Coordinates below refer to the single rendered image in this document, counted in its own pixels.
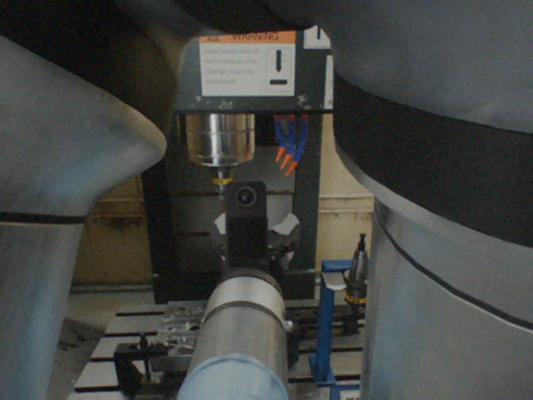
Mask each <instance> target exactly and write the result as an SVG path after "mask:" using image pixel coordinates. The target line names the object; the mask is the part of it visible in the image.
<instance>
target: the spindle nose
mask: <svg viewBox="0 0 533 400"><path fill-rule="evenodd" d="M184 117H185V127H186V148H187V152H188V158H189V160H190V161H191V162H193V163H197V164H202V165H211V166H224V165H234V164H240V163H246V162H249V161H251V160H252V159H253V158H254V157H255V129H254V127H255V115H254V114H232V115H184Z"/></svg>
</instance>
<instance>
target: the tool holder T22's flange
mask: <svg viewBox="0 0 533 400"><path fill-rule="evenodd" d="M344 280H345V282H346V283H347V285H348V286H349V287H348V288H347V289H348V290H349V291H351V292H354V293H357V291H363V292H364V294H365V293H367V283H368V280H366V281H356V280H353V279H351V278H350V277H349V270H347V271H345V273H344Z"/></svg>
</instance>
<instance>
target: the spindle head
mask: <svg viewBox="0 0 533 400"><path fill-rule="evenodd" d="M304 45H305V31H295V56H294V89H293V95H202V81H201V54H200V40H199V38H197V39H195V40H194V41H193V42H192V43H191V44H190V46H189V47H188V49H187V50H186V54H185V58H184V61H183V65H182V72H181V76H180V81H179V86H178V94H177V97H176V99H175V103H174V110H173V114H172V115H232V114H332V109H325V108H324V100H325V84H326V69H327V56H331V55H332V52H331V49H330V48H304Z"/></svg>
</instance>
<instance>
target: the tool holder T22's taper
mask: <svg viewBox="0 0 533 400"><path fill-rule="evenodd" d="M368 272H369V267H368V254H367V248H366V250H364V251H360V250H358V247H356V248H355V253H354V255H353V259H352V262H351V268H350V270H349V277H350V278H351V279H353V280H356V281H366V280H368Z"/></svg>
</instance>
